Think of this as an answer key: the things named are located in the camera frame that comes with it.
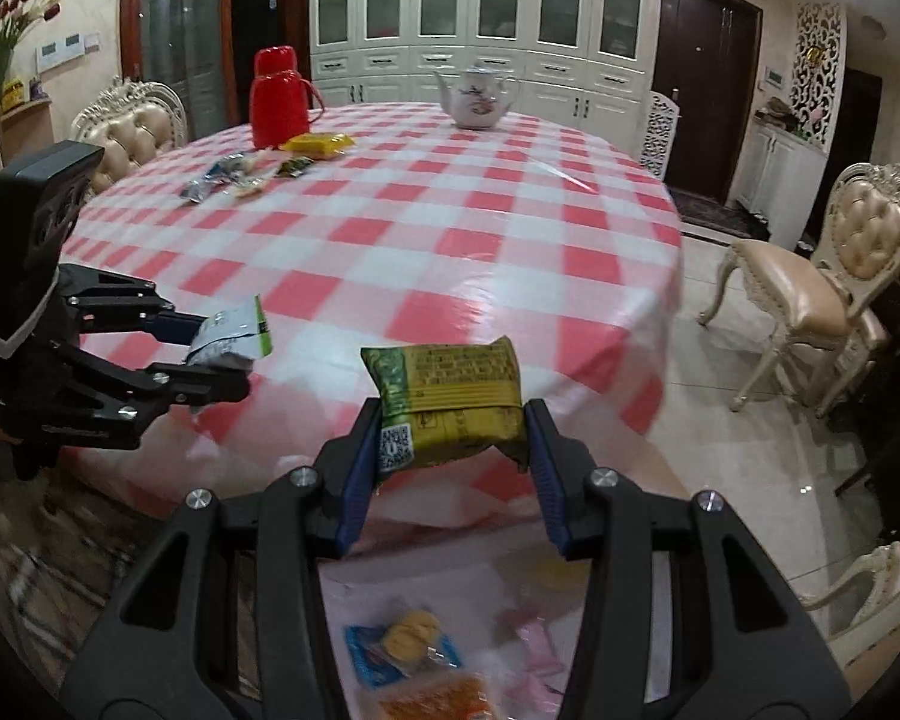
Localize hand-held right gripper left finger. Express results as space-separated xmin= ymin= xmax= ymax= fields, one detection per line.
xmin=60 ymin=396 xmax=383 ymax=720

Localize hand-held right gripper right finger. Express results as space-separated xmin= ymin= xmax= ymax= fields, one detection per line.
xmin=523 ymin=397 xmax=848 ymax=720

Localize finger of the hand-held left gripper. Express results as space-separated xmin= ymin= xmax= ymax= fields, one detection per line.
xmin=58 ymin=264 xmax=203 ymax=346
xmin=82 ymin=349 xmax=250 ymax=421

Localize grey green snack packet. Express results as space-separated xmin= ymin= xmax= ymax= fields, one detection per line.
xmin=186 ymin=294 xmax=275 ymax=372

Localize white translucent container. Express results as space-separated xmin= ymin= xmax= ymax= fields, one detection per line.
xmin=319 ymin=532 xmax=650 ymax=720

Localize olive green yellow packet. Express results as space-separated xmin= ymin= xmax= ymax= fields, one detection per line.
xmin=360 ymin=336 xmax=527 ymax=475

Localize clear white nut packet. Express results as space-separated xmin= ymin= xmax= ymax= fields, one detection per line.
xmin=229 ymin=169 xmax=278 ymax=200

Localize yellow snack packet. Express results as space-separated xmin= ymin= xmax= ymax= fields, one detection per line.
xmin=279 ymin=131 xmax=355 ymax=161

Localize blue silver snack packet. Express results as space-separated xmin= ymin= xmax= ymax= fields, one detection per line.
xmin=178 ymin=154 xmax=248 ymax=205

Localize cream tufted dining chair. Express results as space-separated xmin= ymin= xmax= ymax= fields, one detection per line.
xmin=696 ymin=163 xmax=900 ymax=421
xmin=70 ymin=76 xmax=190 ymax=196
xmin=795 ymin=540 xmax=900 ymax=668

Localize plaid cloth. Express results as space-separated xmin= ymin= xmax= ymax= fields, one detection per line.
xmin=0 ymin=465 xmax=166 ymax=691

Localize red thermos jug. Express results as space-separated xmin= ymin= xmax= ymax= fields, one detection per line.
xmin=249 ymin=46 xmax=327 ymax=151

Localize glass sliding door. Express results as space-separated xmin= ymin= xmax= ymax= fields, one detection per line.
xmin=120 ymin=0 xmax=237 ymax=143

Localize red white artificial flowers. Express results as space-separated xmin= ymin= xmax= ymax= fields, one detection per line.
xmin=0 ymin=0 xmax=72 ymax=91

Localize dark door mat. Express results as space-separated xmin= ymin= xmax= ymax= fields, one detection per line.
xmin=675 ymin=191 xmax=773 ymax=241

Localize white lattice chair back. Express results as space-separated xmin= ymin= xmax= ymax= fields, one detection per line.
xmin=639 ymin=90 xmax=682 ymax=185

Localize white side cabinet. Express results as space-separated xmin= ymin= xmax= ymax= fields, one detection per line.
xmin=733 ymin=120 xmax=830 ymax=241

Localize white floral teapot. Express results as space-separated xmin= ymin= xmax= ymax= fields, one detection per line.
xmin=431 ymin=64 xmax=522 ymax=130

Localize dark wooden door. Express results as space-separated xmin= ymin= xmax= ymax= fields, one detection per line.
xmin=651 ymin=0 xmax=764 ymax=205

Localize white glass-door cabinet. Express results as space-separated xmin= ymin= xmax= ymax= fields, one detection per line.
xmin=309 ymin=0 xmax=665 ymax=151

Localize white lattice screen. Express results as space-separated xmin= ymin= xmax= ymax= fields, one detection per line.
xmin=787 ymin=1 xmax=847 ymax=155

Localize white wall papers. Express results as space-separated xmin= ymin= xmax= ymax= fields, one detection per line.
xmin=36 ymin=31 xmax=102 ymax=72

